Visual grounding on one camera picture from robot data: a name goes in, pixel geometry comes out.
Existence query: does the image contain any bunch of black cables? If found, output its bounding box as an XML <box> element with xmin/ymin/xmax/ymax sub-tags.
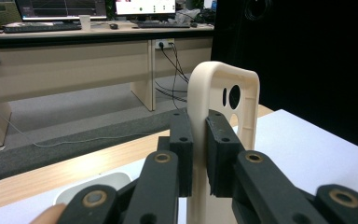
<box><xmin>155</xmin><ymin>41</ymin><xmax>191</xmax><ymax>110</ymax></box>

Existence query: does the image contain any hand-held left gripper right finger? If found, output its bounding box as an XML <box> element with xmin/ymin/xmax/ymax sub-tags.
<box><xmin>204</xmin><ymin>108</ymin><xmax>246</xmax><ymax>199</ymax></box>

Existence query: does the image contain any beige wooden desk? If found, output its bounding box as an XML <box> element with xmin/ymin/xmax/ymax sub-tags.
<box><xmin>0</xmin><ymin>21</ymin><xmax>215</xmax><ymax>151</ymax></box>

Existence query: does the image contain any small computer monitor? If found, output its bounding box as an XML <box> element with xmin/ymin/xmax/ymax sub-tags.
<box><xmin>114</xmin><ymin>0</ymin><xmax>177</xmax><ymax>17</ymax></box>

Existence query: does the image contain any long black keyboard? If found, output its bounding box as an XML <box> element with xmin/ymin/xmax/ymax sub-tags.
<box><xmin>1</xmin><ymin>21</ymin><xmax>83</xmax><ymax>35</ymax></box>

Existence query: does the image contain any white plastic storage box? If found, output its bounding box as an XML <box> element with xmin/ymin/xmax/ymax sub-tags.
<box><xmin>53</xmin><ymin>172</ymin><xmax>133</xmax><ymax>207</ymax></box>

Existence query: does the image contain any light wooden table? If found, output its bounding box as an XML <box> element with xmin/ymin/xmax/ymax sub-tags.
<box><xmin>0</xmin><ymin>104</ymin><xmax>275</xmax><ymax>215</ymax></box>

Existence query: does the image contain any white floor cable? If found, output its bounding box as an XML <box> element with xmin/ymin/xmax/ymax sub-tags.
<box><xmin>0</xmin><ymin>90</ymin><xmax>158</xmax><ymax>148</ymax></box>

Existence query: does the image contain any black curtain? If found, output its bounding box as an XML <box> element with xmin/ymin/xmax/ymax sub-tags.
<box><xmin>210</xmin><ymin>0</ymin><xmax>358</xmax><ymax>155</ymax></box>

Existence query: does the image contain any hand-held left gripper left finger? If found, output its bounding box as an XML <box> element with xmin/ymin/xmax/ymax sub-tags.
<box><xmin>157</xmin><ymin>108</ymin><xmax>196</xmax><ymax>199</ymax></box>

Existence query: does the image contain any wide computer monitor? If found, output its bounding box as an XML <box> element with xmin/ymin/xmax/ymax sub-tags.
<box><xmin>14</xmin><ymin>0</ymin><xmax>108</xmax><ymax>22</ymax></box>

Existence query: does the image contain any short black keyboard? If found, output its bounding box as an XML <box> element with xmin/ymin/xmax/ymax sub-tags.
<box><xmin>135</xmin><ymin>20</ymin><xmax>192</xmax><ymax>30</ymax></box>

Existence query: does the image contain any white socket with black plug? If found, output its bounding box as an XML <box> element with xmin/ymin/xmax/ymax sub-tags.
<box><xmin>154</xmin><ymin>37</ymin><xmax>176</xmax><ymax>50</ymax></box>

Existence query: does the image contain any beige phone case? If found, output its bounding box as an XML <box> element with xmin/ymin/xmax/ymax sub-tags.
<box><xmin>186</xmin><ymin>61</ymin><xmax>261</xmax><ymax>224</ymax></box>

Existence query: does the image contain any white paper cup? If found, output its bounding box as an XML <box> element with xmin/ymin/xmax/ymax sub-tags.
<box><xmin>78</xmin><ymin>14</ymin><xmax>92</xmax><ymax>32</ymax></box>

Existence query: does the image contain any white table sheet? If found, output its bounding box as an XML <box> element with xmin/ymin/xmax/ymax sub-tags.
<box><xmin>0</xmin><ymin>108</ymin><xmax>358</xmax><ymax>224</ymax></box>

